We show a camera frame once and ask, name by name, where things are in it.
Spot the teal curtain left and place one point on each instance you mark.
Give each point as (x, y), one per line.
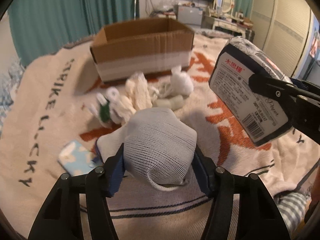
(41, 27)

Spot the blue floral pillow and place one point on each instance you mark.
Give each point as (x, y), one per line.
(10, 82)

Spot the grey mesh cap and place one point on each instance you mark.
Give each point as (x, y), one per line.
(158, 148)

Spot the brown cardboard box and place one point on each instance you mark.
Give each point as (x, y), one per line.
(148, 45)

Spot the white socks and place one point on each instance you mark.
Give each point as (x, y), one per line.
(173, 103)

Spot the cream louvred wardrobe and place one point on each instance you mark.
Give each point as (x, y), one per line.
(283, 30)

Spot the grey checked bed sheet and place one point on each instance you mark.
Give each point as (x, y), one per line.
(293, 207)

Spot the blue floral tissue pack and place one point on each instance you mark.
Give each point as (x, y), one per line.
(77, 160)

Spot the white fluffy sock bundle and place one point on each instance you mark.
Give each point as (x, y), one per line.
(180, 81)

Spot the oval vanity mirror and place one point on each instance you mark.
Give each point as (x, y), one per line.
(224, 6)

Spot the white green sock pair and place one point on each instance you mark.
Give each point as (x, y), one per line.
(104, 110)

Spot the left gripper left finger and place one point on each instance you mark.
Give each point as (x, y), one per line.
(59, 216)

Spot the small grey refrigerator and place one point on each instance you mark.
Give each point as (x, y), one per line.
(190, 15)

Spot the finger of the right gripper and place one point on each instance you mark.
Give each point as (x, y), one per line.
(275, 89)

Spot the cream orange lettered blanket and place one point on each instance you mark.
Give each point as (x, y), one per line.
(49, 111)

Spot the floral tissue paper pack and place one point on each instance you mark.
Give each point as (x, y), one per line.
(262, 118)

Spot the cream dressing table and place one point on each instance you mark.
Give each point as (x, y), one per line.
(216, 22)

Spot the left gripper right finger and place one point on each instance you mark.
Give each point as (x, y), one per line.
(258, 218)

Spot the cream knitted cloth bundle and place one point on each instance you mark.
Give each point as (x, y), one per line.
(136, 97)

